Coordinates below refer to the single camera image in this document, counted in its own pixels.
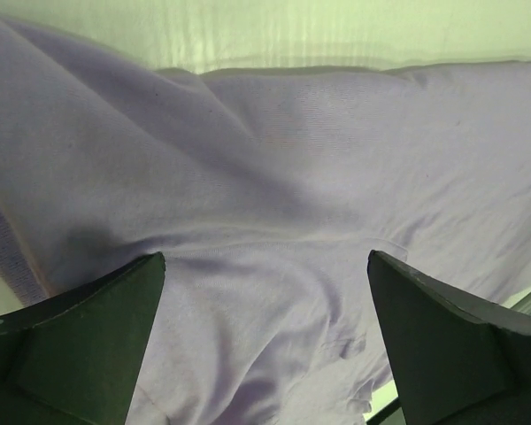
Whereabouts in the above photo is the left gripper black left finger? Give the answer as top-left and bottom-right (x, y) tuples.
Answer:
(0, 253), (165, 425)

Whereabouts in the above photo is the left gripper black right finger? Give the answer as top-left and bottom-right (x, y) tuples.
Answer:
(367, 251), (531, 424)

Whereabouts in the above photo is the purple t shirt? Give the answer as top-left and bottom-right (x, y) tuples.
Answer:
(0, 16), (531, 424)

